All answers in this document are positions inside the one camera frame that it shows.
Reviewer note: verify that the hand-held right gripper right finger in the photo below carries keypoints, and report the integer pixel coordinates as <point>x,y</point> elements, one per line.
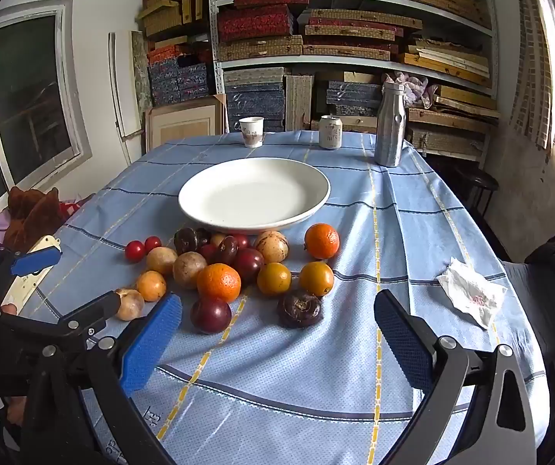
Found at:
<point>401,339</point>

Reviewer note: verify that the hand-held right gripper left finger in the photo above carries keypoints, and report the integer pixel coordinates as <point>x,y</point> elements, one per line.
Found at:
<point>154,339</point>

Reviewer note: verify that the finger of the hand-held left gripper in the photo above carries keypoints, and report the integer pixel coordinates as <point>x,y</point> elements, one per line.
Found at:
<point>35,260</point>
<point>91,312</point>

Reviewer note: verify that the tan round fruit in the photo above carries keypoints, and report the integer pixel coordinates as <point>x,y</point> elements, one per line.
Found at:
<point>129,304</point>
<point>161,260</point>
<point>189,270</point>

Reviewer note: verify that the smooth yellow-orange citrus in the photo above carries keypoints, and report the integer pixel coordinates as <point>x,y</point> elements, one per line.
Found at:
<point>151,286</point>
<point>273,278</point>
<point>316,278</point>

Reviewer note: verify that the dark purple plum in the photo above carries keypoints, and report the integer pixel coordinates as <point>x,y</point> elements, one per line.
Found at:
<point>210,315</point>
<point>247,264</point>

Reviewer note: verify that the red cherry tomato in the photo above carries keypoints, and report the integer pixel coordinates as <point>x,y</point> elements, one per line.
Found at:
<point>152,243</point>
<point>134,251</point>

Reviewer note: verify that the orange tangerine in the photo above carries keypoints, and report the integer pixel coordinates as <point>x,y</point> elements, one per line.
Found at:
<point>219,282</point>
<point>322,240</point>

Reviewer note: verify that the small dark red fruit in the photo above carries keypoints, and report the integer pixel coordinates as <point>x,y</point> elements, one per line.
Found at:
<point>208,252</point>
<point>241,240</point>

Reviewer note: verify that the dark brown water chestnut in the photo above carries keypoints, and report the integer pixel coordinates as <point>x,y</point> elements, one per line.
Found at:
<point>227,250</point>
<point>186,240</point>
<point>203,236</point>

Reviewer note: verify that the dark purple passion fruit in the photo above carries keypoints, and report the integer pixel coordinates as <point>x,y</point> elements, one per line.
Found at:
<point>299,308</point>

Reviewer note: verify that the large speckled tan fruit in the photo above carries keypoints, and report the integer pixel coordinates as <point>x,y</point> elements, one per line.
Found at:
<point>271,246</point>

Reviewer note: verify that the white plate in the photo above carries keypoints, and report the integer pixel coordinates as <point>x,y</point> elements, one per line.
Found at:
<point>253,193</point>

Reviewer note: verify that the person's left hand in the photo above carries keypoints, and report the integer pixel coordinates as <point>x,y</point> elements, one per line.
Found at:
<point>8,309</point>

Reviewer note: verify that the brown cloth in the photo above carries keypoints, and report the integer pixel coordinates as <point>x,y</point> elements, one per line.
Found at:
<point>30,213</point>

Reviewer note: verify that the red cloth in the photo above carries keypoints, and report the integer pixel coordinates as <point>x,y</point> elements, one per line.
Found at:
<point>67,208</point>

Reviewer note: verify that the crumpled white tissue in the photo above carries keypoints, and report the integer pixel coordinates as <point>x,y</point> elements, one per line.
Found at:
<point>471,295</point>

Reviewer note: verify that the small tan fruit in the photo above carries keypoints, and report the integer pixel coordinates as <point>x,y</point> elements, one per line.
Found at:
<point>217,238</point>

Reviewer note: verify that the grey seat cushion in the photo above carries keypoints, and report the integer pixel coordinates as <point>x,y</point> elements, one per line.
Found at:
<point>549,300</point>

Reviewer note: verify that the grey framed window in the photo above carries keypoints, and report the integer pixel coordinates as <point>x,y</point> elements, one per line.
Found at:
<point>30,92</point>

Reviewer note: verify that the black round stool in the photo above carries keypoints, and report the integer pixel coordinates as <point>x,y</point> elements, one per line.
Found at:
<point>476,179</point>

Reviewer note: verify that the white leaning boards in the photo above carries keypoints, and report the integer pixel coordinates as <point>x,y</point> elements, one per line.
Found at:
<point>117,87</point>

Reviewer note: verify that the wooden framed panel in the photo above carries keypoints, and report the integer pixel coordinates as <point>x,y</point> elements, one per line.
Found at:
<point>183,123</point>

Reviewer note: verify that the marble slab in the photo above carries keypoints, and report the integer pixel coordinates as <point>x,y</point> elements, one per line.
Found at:
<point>141,77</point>

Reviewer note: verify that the silver metal bottle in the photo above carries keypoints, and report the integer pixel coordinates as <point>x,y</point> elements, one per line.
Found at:
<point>390,126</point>

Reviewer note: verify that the white drink can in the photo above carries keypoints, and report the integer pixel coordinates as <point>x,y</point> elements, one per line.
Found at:
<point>331,132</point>

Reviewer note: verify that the printed paper cup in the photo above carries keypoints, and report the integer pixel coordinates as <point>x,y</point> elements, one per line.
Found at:
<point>251,131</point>

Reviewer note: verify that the crumpled pink white cloth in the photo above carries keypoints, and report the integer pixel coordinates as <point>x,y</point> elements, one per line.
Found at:
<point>415,88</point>

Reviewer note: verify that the stack of blue patterned boxes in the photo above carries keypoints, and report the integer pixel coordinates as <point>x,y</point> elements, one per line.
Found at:
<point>253,101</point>

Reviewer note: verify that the shelf of patterned boxes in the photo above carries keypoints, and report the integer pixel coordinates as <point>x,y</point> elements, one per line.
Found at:
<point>258,50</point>

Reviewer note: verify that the bamboo blind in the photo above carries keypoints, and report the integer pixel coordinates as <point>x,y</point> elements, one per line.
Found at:
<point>532,58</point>

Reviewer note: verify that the stack of red patterned boxes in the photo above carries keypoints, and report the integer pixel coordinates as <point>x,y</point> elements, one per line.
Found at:
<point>253,24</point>

